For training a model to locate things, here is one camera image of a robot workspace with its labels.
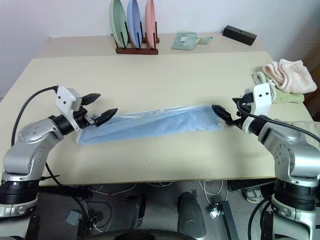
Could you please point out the small grey box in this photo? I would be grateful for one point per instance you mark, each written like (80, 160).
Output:
(73, 218)

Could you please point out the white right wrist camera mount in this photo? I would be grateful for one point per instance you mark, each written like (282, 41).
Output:
(261, 98)

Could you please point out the pink plate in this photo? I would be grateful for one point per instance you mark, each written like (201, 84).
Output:
(150, 22)

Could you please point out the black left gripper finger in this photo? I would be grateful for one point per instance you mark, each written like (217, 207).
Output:
(92, 98)
(107, 116)

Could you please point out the blue plate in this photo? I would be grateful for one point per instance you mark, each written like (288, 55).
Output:
(133, 20)

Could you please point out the small green cloth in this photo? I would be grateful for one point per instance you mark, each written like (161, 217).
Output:
(205, 39)

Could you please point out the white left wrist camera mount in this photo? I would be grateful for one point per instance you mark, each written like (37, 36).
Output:
(65, 98)

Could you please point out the pink towel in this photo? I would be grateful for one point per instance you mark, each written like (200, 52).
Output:
(292, 75)

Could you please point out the black metal table leg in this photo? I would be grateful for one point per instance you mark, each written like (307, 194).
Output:
(227, 220)

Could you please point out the brown wooden plate rack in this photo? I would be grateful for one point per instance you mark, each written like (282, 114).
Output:
(136, 51)

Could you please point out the light green towel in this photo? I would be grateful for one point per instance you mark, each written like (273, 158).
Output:
(287, 98)

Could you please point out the light blue towel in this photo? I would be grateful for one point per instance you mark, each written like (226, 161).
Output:
(150, 125)

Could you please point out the black rectangular box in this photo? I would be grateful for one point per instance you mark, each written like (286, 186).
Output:
(240, 34)

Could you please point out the green plate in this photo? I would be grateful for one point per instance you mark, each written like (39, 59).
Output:
(117, 20)

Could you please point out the folded green cloth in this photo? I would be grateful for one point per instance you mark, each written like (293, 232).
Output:
(184, 41)

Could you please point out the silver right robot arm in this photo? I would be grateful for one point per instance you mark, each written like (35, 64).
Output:
(292, 160)

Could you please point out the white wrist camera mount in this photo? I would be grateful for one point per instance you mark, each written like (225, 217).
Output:
(65, 98)
(261, 98)

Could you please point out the dark rounded shape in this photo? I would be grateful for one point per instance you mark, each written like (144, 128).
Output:
(191, 212)

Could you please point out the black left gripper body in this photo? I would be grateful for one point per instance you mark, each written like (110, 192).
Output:
(83, 119)

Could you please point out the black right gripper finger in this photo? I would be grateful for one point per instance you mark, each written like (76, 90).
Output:
(243, 100)
(222, 113)

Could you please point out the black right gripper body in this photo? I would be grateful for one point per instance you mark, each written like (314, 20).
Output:
(243, 113)

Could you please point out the grey white shoe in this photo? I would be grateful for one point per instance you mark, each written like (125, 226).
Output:
(253, 194)

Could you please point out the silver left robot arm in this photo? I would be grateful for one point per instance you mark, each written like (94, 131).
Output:
(30, 147)

